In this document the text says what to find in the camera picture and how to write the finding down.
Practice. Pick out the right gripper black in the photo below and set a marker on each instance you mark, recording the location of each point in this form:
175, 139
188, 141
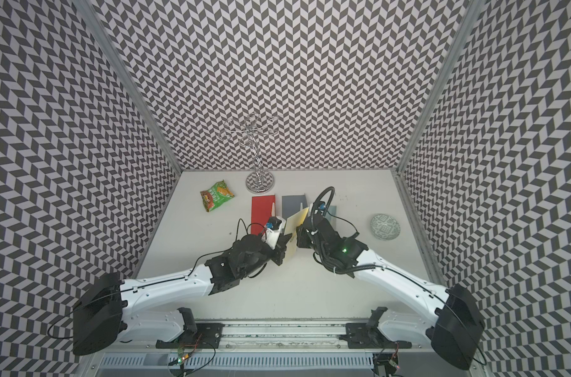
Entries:
306, 236

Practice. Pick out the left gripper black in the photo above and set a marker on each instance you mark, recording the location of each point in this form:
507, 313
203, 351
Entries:
280, 249

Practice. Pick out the cream yellow envelope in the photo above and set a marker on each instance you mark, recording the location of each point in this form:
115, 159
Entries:
292, 224

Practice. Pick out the dark grey envelope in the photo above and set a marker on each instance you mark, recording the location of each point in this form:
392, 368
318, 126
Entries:
292, 204

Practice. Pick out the red envelope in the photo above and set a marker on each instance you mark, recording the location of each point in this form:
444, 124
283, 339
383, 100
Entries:
262, 209

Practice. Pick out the light blue envelope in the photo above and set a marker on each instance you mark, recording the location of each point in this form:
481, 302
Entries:
331, 214

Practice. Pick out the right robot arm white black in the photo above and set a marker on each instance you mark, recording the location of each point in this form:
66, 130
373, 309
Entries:
445, 318

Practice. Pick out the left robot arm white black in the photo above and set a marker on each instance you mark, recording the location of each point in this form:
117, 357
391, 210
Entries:
113, 309

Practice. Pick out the green snack bag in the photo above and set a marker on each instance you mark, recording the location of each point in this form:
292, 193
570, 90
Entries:
216, 196

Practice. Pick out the patterned ceramic bowl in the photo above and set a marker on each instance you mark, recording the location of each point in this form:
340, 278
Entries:
385, 227

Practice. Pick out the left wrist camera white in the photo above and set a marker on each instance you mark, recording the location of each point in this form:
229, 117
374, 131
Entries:
274, 228

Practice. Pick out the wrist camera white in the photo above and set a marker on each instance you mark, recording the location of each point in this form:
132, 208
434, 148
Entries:
274, 228
318, 209

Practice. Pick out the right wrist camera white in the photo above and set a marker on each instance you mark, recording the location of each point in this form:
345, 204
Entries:
318, 209

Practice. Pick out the aluminium front rail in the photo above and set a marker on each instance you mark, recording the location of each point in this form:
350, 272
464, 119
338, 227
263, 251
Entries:
290, 333

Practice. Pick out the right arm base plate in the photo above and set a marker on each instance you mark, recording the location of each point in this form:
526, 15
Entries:
367, 335

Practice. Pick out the chrome wire stand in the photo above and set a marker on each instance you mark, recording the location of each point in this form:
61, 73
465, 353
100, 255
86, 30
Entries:
249, 129

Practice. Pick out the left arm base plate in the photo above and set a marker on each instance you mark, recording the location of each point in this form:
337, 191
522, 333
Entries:
204, 335

